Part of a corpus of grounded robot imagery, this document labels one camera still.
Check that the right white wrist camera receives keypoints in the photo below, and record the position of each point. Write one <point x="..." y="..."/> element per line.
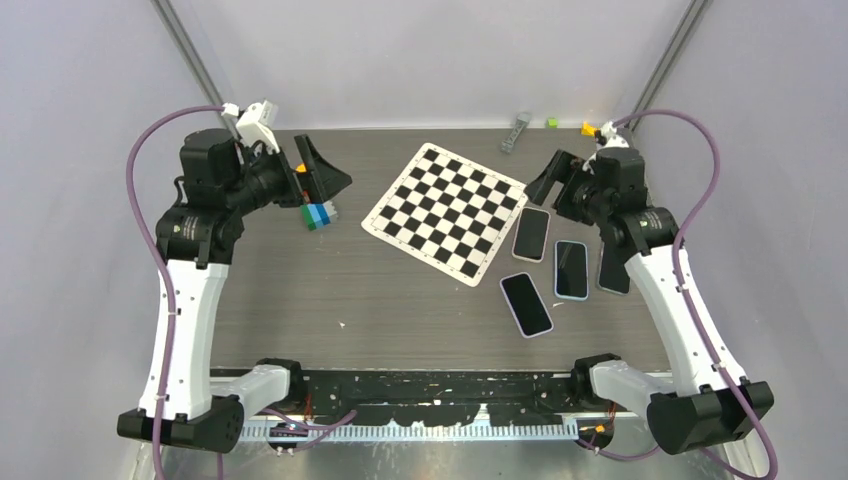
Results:
<point x="607" y="136"/>

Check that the green blue brick stack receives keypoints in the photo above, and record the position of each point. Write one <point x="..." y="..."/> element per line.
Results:
<point x="319" y="215"/>

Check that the phone in blue case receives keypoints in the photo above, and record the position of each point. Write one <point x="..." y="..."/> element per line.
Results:
<point x="571" y="271"/>

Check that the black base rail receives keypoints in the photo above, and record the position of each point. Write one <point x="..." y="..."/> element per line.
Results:
<point x="438" y="398"/>

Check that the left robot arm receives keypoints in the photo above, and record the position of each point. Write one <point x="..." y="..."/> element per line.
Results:
<point x="221" y="183"/>

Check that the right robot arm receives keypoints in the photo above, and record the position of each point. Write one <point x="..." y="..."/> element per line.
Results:
<point x="709" y="400"/>

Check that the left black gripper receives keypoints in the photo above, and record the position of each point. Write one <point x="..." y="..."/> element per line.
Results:
<point x="327" y="179"/>

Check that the black white checkerboard mat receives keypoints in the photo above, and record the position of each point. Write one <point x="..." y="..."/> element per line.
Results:
<point x="449" y="212"/>

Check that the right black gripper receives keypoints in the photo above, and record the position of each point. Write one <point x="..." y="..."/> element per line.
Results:
<point x="561" y="163"/>

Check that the black phone at right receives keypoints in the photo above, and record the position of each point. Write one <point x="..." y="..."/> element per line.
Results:
<point x="612" y="276"/>

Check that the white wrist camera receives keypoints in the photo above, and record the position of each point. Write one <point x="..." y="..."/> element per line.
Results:
<point x="254" y="124"/>
<point x="607" y="136"/>

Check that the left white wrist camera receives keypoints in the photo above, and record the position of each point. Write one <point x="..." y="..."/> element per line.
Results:
<point x="254" y="124"/>

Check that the grey metal bracket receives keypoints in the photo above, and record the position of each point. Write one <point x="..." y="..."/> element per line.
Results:
<point x="521" y="122"/>

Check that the yellow arch block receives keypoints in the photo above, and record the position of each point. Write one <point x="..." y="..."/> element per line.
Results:
<point x="588" y="130"/>

